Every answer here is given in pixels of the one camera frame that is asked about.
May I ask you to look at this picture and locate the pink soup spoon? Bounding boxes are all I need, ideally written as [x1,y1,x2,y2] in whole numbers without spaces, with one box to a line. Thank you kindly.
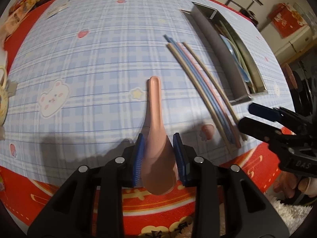
[141,76,178,196]

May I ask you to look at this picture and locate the blue soup spoon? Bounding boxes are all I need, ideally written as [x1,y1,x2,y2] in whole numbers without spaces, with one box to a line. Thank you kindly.
[220,35,250,83]

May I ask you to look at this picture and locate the blue chopstick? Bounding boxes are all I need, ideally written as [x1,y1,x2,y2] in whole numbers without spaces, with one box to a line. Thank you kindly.
[164,35,241,148]

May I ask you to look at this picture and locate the beige soup spoon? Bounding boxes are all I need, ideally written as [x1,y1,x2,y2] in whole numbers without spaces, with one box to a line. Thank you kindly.
[231,42,254,89]

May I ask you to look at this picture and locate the person's right hand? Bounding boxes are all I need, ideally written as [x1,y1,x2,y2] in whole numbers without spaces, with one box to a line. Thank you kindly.
[273,171,316,198]

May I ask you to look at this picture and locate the brown trash bin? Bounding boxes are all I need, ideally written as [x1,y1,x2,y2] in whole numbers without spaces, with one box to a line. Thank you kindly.
[281,63,298,89]

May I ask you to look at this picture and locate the red patterned tablecloth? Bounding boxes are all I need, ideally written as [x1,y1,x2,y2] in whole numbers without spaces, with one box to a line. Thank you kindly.
[0,0,298,238]

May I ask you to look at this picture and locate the steel perforated utensil tray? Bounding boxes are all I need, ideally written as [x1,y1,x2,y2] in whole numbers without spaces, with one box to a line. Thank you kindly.
[183,1,268,105]

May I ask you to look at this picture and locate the white fleece sleeve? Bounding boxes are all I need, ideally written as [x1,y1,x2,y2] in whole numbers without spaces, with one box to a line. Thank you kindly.
[264,193,313,235]

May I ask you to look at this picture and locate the cream refrigerator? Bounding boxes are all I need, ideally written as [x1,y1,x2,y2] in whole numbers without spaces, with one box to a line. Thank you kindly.
[273,2,317,65]

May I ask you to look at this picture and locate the red cloth on refrigerator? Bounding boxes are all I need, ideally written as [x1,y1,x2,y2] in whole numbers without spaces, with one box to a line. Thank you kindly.
[268,3,307,38]

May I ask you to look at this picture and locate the brown rice cooker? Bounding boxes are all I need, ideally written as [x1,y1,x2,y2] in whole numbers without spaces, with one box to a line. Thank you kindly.
[240,9,258,27]

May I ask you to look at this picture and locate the blue plaid table mat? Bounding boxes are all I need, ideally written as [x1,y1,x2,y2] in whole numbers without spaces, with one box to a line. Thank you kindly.
[1,0,293,185]

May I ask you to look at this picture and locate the black metal rack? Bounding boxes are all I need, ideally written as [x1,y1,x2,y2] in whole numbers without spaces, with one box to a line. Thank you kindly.
[225,0,255,10]

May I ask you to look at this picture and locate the cream cartoon mug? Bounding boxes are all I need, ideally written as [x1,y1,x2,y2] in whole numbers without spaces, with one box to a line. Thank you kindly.
[0,66,9,126]

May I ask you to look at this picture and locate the white paper label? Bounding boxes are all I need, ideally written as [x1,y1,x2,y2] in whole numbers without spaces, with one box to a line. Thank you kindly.
[46,3,69,19]

